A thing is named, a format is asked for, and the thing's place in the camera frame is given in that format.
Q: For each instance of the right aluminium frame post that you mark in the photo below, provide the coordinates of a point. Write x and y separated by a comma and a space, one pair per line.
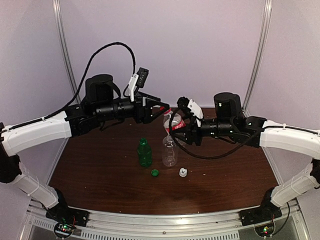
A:
263, 35

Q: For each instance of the clear bottle red label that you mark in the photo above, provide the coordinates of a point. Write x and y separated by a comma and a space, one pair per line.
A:
176, 123

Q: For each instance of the green bottle cap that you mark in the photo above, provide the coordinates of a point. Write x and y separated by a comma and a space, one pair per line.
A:
154, 172

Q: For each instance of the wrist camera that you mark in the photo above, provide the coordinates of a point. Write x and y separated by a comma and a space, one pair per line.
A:
191, 109
136, 82

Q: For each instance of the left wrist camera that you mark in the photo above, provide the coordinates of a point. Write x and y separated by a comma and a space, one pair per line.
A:
136, 82

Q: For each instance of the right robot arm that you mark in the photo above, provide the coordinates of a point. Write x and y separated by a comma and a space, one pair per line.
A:
257, 132

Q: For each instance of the clear bottle white cap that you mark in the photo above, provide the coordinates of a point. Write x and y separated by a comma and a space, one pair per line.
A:
169, 152

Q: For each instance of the aluminium frame post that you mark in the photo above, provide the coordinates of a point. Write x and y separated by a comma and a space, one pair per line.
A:
63, 45
263, 35

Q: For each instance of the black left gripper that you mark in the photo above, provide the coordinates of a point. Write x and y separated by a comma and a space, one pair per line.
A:
145, 115

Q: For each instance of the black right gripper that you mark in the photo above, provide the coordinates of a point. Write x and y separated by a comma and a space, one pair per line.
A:
190, 135

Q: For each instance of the aluminium front rail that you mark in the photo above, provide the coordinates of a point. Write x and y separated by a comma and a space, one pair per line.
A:
225, 225

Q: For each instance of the green plastic bottle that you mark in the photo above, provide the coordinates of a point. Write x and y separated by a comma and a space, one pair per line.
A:
144, 152

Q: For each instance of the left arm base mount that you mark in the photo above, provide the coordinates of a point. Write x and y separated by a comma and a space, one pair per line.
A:
64, 214

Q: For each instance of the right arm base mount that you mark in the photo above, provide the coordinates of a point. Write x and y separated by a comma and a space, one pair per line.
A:
263, 213

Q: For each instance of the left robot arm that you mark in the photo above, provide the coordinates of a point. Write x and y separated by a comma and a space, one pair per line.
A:
102, 103

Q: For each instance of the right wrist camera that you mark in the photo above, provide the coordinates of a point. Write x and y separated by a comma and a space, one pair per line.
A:
191, 109

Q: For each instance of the left aluminium frame post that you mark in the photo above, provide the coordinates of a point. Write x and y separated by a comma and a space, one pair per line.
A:
63, 45

